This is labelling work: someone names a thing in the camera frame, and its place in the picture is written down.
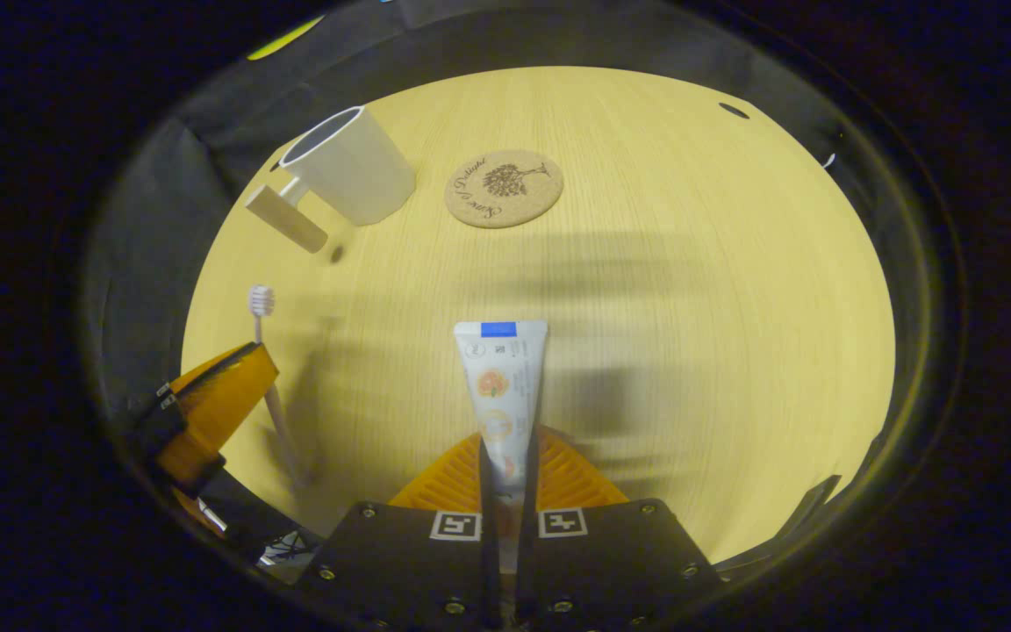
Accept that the white cup with wooden handle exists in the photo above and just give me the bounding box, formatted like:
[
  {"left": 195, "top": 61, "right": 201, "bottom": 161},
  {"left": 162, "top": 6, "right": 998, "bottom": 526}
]
[{"left": 245, "top": 105, "right": 419, "bottom": 255}]

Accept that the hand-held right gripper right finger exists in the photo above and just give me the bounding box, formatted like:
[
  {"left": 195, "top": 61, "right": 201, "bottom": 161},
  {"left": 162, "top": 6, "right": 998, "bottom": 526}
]
[{"left": 514, "top": 426, "right": 726, "bottom": 628}]

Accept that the black backdrop cloth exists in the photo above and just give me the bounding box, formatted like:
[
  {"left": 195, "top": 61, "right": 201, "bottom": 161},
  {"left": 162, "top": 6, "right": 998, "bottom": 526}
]
[{"left": 89, "top": 0, "right": 936, "bottom": 571}]

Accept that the round cork coaster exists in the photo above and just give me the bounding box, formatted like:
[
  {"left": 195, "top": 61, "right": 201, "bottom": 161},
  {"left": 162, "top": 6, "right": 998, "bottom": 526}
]
[{"left": 444, "top": 149, "right": 565, "bottom": 230}]

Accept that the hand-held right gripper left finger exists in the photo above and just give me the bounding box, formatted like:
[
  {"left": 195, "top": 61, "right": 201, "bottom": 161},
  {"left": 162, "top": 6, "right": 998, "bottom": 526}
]
[{"left": 295, "top": 430, "right": 499, "bottom": 628}]

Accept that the pink toothbrush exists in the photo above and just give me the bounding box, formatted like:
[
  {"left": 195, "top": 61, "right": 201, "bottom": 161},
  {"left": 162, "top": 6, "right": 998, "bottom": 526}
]
[{"left": 247, "top": 284, "right": 309, "bottom": 488}]

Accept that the white toothpaste tube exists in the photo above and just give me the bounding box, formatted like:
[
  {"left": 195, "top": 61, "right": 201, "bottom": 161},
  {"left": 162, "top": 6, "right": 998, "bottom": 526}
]
[{"left": 453, "top": 320, "right": 550, "bottom": 528}]

